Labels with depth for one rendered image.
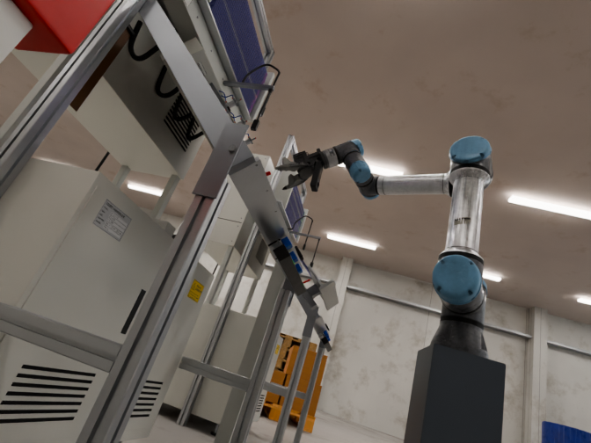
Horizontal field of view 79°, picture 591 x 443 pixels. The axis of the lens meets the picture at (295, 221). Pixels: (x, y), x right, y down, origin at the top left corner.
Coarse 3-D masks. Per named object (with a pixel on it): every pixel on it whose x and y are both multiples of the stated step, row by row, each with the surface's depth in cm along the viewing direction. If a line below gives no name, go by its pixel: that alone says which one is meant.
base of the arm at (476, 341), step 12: (444, 324) 102; (456, 324) 100; (468, 324) 99; (480, 324) 100; (444, 336) 100; (456, 336) 97; (468, 336) 97; (480, 336) 98; (456, 348) 95; (468, 348) 95; (480, 348) 96
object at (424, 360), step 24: (432, 360) 93; (456, 360) 92; (480, 360) 92; (432, 384) 90; (456, 384) 90; (480, 384) 90; (504, 384) 89; (432, 408) 88; (456, 408) 88; (480, 408) 87; (408, 432) 98; (432, 432) 86; (456, 432) 86; (480, 432) 85
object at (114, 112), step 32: (32, 64) 116; (64, 64) 99; (128, 64) 119; (160, 64) 133; (32, 96) 94; (96, 96) 122; (128, 96) 122; (0, 128) 90; (96, 128) 142; (128, 128) 135; (160, 128) 140; (192, 128) 160; (128, 160) 160; (160, 160) 150; (192, 160) 165
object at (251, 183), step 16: (256, 160) 74; (240, 176) 75; (256, 176) 77; (240, 192) 79; (256, 192) 82; (272, 192) 85; (256, 208) 87; (272, 208) 90; (256, 224) 93; (272, 224) 96; (272, 240) 103
